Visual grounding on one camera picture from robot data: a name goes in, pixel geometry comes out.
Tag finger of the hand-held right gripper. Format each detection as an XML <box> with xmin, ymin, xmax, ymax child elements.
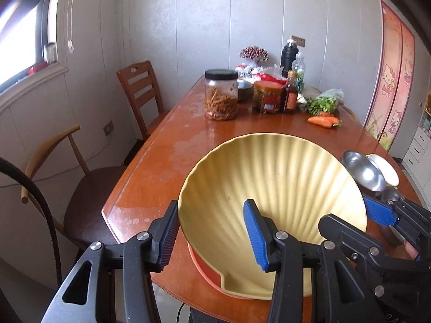
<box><xmin>318</xmin><ymin>213</ymin><xmax>431</xmax><ymax>278</ymax></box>
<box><xmin>363</xmin><ymin>195</ymin><xmax>431</xmax><ymax>243</ymax></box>

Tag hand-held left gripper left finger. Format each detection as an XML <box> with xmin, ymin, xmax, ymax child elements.
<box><xmin>40</xmin><ymin>200</ymin><xmax>180</xmax><ymax>323</ymax></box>

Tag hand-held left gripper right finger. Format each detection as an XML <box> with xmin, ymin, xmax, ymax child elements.
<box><xmin>243</xmin><ymin>199</ymin><xmax>388</xmax><ymax>323</ymax></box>

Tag cream enamel bowl with handle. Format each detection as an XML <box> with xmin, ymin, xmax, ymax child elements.
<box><xmin>365</xmin><ymin>154</ymin><xmax>400</xmax><ymax>187</ymax></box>

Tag orange plate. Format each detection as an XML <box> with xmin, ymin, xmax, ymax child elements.
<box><xmin>187</xmin><ymin>242</ymin><xmax>314</xmax><ymax>298</ymax></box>

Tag yellow shell-shaped plate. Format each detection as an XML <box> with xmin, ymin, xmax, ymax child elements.
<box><xmin>177</xmin><ymin>134</ymin><xmax>367</xmax><ymax>300</ymax></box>

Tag person's right hand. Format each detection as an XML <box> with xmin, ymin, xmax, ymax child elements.
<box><xmin>405</xmin><ymin>240</ymin><xmax>421</xmax><ymax>261</ymax></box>

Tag white cabinet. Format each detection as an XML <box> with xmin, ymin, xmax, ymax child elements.
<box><xmin>402</xmin><ymin>92</ymin><xmax>431</xmax><ymax>206</ymax></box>

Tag curved back wooden chair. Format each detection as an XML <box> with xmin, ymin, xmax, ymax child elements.
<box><xmin>21</xmin><ymin>124</ymin><xmax>128</xmax><ymax>253</ymax></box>

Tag round back wooden chair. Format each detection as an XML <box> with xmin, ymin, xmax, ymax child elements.
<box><xmin>340</xmin><ymin>106</ymin><xmax>362</xmax><ymax>123</ymax></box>

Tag green vegetables in plastic bag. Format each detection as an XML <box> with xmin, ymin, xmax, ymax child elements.
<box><xmin>305</xmin><ymin>88</ymin><xmax>345</xmax><ymax>115</ymax></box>

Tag pink cartoon cat door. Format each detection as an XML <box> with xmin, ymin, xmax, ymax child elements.
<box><xmin>363</xmin><ymin>0</ymin><xmax>415</xmax><ymax>152</ymax></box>

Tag red label jar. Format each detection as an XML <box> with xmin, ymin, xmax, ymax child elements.
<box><xmin>252</xmin><ymin>81</ymin><xmax>283</xmax><ymax>114</ymax></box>

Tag dark soy sauce bottle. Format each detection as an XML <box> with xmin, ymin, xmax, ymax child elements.
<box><xmin>284</xmin><ymin>71</ymin><xmax>299</xmax><ymax>113</ymax></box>

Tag clear jar with black lid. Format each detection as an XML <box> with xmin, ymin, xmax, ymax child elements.
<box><xmin>205</xmin><ymin>69</ymin><xmax>239</xmax><ymax>121</ymax></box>

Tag small steel basin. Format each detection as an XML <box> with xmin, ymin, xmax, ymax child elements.
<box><xmin>237</xmin><ymin>80</ymin><xmax>254</xmax><ymax>104</ymax></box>

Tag slatted wooden chair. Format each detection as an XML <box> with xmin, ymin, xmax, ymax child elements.
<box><xmin>117</xmin><ymin>61</ymin><xmax>168</xmax><ymax>142</ymax></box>

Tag clear plastic bottle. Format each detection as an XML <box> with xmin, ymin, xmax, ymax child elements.
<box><xmin>291</xmin><ymin>52</ymin><xmax>306</xmax><ymax>91</ymax></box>

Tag plastic snack bags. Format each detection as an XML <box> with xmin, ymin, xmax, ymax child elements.
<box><xmin>236</xmin><ymin>63</ymin><xmax>287</xmax><ymax>85</ymax></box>

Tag black thermos flask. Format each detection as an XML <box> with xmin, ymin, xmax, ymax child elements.
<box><xmin>280</xmin><ymin>38</ymin><xmax>300</xmax><ymax>78</ymax></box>

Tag red and white flower bouquet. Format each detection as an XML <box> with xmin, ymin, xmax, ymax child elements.
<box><xmin>240</xmin><ymin>45</ymin><xmax>269</xmax><ymax>63</ymax></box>

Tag window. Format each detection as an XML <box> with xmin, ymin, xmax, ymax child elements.
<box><xmin>0</xmin><ymin>0</ymin><xmax>63</xmax><ymax>91</ymax></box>

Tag black cable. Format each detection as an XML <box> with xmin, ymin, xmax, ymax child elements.
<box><xmin>0</xmin><ymin>156</ymin><xmax>63</xmax><ymax>290</ymax></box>

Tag white pull cord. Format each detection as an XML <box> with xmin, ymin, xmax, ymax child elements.
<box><xmin>65</xmin><ymin>0</ymin><xmax>75</xmax><ymax>53</ymax></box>

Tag white switch box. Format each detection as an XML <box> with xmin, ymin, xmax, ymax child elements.
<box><xmin>44</xmin><ymin>42</ymin><xmax>58</xmax><ymax>64</ymax></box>

